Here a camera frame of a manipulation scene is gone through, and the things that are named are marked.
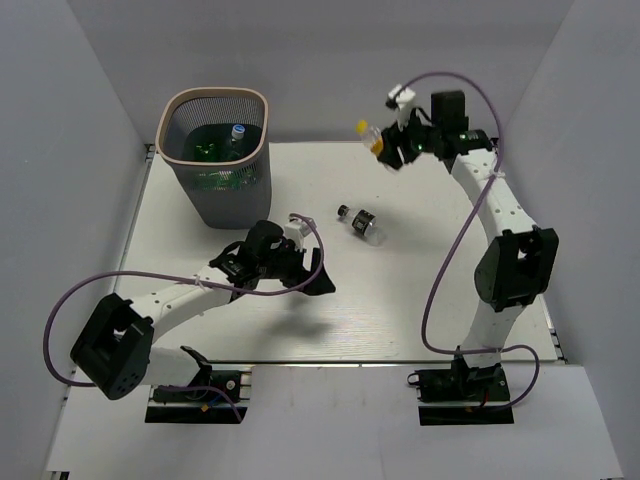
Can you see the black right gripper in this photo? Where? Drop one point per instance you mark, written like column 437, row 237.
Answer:
column 394, row 138

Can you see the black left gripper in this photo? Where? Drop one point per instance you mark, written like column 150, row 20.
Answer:
column 300, row 271

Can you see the clear bottle orange cap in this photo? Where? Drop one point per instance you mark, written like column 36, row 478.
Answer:
column 371, row 137

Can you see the clear bottle blue label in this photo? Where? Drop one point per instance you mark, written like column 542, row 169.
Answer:
column 234, row 148

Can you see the green soda bottle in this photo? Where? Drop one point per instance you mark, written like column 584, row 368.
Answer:
column 205, row 148
column 225, row 181

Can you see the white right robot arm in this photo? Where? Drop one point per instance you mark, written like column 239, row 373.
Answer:
column 517, row 265

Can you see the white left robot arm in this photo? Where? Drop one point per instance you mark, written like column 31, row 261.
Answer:
column 117, row 347

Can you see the grey ribbed waste bin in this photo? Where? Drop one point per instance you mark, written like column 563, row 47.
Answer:
column 213, row 111

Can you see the clear bottle black label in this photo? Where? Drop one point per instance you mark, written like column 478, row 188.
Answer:
column 362, row 224

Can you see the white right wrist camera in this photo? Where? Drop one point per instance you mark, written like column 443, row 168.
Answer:
column 401, row 100

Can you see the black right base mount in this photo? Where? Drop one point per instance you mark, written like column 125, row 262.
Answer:
column 443, row 401

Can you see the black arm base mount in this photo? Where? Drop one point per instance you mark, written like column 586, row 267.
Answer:
column 187, row 388

